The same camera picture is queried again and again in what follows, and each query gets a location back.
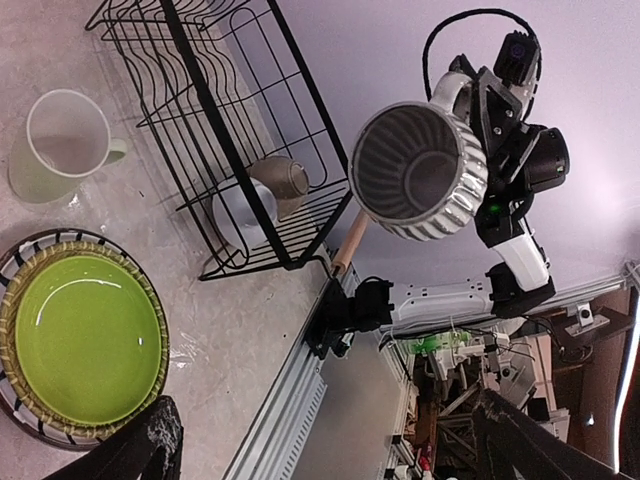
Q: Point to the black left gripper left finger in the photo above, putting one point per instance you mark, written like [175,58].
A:
[150,446]

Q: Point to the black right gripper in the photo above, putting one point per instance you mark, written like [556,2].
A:
[517,151]

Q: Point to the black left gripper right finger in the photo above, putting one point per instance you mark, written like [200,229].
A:
[511,445]

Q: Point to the striped black white cup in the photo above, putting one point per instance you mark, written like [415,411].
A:
[417,169]

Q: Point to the yellow green woven plate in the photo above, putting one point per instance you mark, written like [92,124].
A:
[8,349]

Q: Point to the lime green plate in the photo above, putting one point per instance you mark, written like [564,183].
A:
[88,338]

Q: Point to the white plate dark stripes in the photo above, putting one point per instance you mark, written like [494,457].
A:
[20,260]

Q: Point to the white bowl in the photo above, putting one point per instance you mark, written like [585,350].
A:
[235,218]

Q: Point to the light green cup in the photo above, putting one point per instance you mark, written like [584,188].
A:
[65,139]

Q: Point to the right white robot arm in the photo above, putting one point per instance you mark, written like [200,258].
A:
[521,279]

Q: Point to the beige cup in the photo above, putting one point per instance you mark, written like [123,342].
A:
[287,179]

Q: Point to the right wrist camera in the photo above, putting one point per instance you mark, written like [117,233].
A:
[518,66]

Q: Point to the aluminium front rail frame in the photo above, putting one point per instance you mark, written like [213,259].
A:
[281,428]

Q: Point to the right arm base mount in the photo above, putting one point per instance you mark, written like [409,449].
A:
[338,315]

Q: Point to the black wire dish rack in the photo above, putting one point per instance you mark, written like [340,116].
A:
[221,85]

